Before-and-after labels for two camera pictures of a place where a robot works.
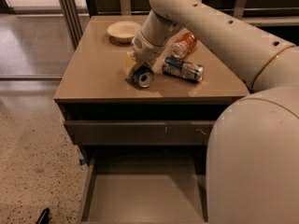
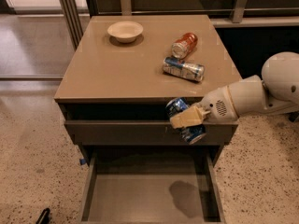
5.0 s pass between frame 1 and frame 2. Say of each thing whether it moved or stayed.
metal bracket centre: stayed
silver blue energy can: stayed
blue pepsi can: moved
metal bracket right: stayed
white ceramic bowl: stayed
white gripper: moved
